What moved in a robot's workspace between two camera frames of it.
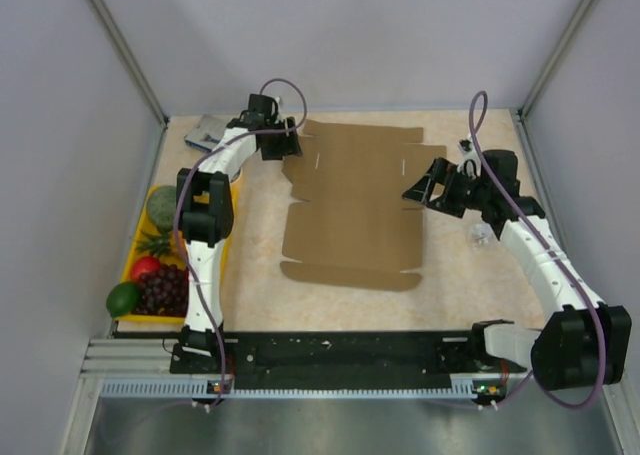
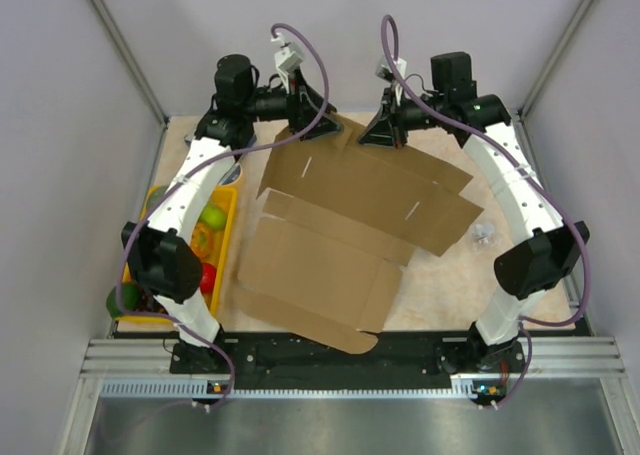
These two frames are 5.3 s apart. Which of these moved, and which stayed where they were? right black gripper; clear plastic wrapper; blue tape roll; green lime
Moved: right black gripper
Stayed: green lime; clear plastic wrapper; blue tape roll
